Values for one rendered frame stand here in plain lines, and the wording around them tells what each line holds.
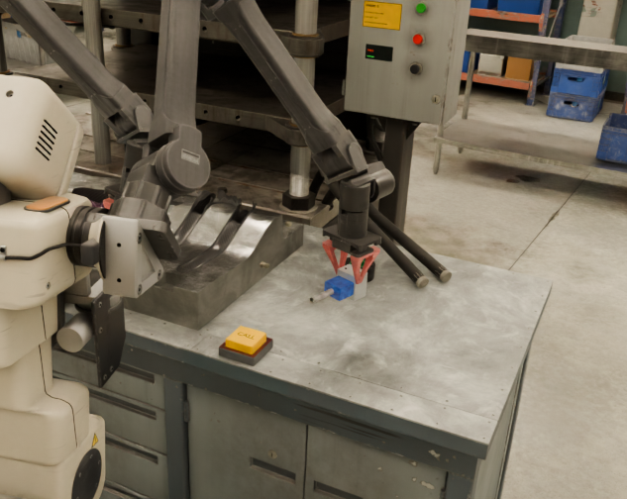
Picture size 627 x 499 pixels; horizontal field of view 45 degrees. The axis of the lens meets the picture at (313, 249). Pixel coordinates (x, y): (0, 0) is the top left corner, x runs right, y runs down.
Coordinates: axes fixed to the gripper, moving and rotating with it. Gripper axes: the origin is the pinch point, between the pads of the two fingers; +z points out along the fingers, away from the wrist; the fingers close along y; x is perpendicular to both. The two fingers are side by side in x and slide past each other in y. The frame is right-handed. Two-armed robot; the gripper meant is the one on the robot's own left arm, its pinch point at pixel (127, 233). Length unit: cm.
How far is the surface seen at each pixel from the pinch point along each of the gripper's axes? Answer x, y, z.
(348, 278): -8.9, -46.4, -5.1
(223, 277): -9.3, -19.4, 5.4
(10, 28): -383, 413, 45
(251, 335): 1.4, -33.2, 9.5
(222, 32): -74, 30, -37
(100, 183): -34.8, 34.7, 5.9
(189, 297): 0.5, -17.7, 7.7
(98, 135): -76, 69, 7
